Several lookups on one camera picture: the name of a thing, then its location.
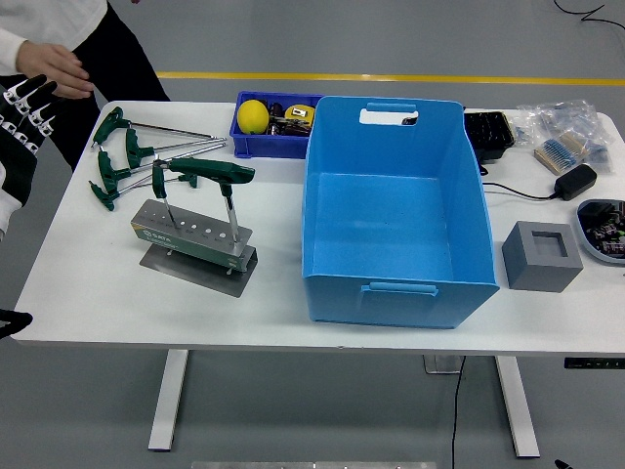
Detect grey cube with square recess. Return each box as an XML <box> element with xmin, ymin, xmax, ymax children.
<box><xmin>501</xmin><ymin>220</ymin><xmax>585</xmax><ymax>293</ymax></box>

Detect person's right hand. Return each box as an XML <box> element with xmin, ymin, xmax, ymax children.
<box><xmin>14</xmin><ymin>39</ymin><xmax>95</xmax><ymax>100</ymax></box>

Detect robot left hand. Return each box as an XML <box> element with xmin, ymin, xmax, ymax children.
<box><xmin>0</xmin><ymin>73</ymin><xmax>59</xmax><ymax>240</ymax></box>

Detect large light blue box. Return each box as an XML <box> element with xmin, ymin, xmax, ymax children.
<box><xmin>300</xmin><ymin>95</ymin><xmax>501</xmax><ymax>329</ymax></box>

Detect black table control panel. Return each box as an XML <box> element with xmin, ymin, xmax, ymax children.
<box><xmin>563</xmin><ymin>357</ymin><xmax>625</xmax><ymax>370</ymax></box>

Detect taped resistor strip bundle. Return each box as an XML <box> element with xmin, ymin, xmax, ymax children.
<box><xmin>533</xmin><ymin>131</ymin><xmax>595</xmax><ymax>176</ymax></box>

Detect large green T-handle hex key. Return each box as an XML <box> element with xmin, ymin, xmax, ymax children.
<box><xmin>168</xmin><ymin>157</ymin><xmax>257</xmax><ymax>244</ymax></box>

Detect dark brown small parts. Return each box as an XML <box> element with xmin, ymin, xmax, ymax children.
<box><xmin>267</xmin><ymin>101</ymin><xmax>313</xmax><ymax>137</ymax></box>

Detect yellow tape measure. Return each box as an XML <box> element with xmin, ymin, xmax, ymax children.
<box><xmin>284</xmin><ymin>104</ymin><xmax>315</xmax><ymax>123</ymax></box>

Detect black component tray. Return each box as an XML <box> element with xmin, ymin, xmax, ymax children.
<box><xmin>462</xmin><ymin>110</ymin><xmax>518</xmax><ymax>163</ymax></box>

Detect clear bags of resistors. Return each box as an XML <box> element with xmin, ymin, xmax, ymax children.
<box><xmin>515</xmin><ymin>100</ymin><xmax>614</xmax><ymax>175</ymax></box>

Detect black floor cable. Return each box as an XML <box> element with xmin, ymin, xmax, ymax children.
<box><xmin>554</xmin><ymin>0</ymin><xmax>625</xmax><ymax>30</ymax></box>

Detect black power adapter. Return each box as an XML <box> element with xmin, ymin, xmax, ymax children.
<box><xmin>554</xmin><ymin>163</ymin><xmax>599</xmax><ymax>201</ymax></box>

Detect small green T-handle hex key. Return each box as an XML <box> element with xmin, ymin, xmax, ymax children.
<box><xmin>151</xmin><ymin>156</ymin><xmax>177</xmax><ymax>230</ymax></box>

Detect yellow ball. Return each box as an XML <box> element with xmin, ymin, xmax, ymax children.
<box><xmin>236</xmin><ymin>99</ymin><xmax>271</xmax><ymax>135</ymax></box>

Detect tiny green T-handle hex key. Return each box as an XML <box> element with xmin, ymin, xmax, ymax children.
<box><xmin>119</xmin><ymin>173</ymin><xmax>199</xmax><ymax>192</ymax></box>

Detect grey metal bracket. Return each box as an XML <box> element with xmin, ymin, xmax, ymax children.
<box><xmin>423</xmin><ymin>355</ymin><xmax>465</xmax><ymax>375</ymax></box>

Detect black hanging cable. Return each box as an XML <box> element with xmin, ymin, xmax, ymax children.
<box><xmin>451</xmin><ymin>356</ymin><xmax>468</xmax><ymax>469</ymax></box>

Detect small dark blue bin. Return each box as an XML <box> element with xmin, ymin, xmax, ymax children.
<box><xmin>229</xmin><ymin>91</ymin><xmax>326</xmax><ymax>159</ymax></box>

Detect black adapter cable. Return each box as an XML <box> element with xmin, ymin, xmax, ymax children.
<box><xmin>477</xmin><ymin>159</ymin><xmax>561</xmax><ymax>200</ymax></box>

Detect white table leg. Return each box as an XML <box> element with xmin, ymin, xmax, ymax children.
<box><xmin>495</xmin><ymin>356</ymin><xmax>541</xmax><ymax>459</ymax></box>
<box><xmin>147</xmin><ymin>350</ymin><xmax>189</xmax><ymax>451</ymax></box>

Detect person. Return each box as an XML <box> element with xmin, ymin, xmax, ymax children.
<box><xmin>0</xmin><ymin>0</ymin><xmax>172</xmax><ymax>172</ymax></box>

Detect grey tray of electronic parts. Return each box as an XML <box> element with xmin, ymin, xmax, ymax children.
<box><xmin>575</xmin><ymin>198</ymin><xmax>625</xmax><ymax>266</ymax></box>

